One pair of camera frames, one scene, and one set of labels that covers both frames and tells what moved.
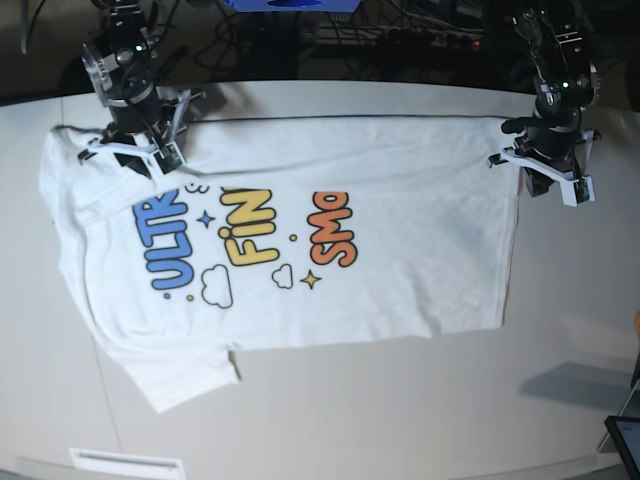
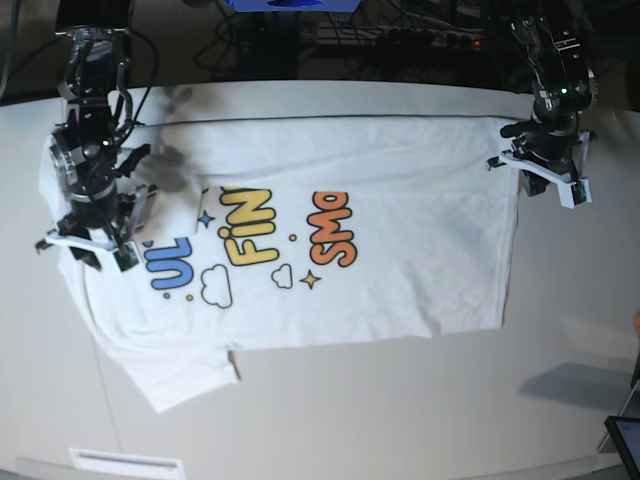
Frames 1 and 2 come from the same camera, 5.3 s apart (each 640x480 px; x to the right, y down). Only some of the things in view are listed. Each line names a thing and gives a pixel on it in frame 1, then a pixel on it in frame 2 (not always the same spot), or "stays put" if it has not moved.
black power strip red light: [403, 37] stays put
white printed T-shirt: [275, 233] stays put
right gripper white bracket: [150, 153] → [124, 252]
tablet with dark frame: [625, 433] stays put
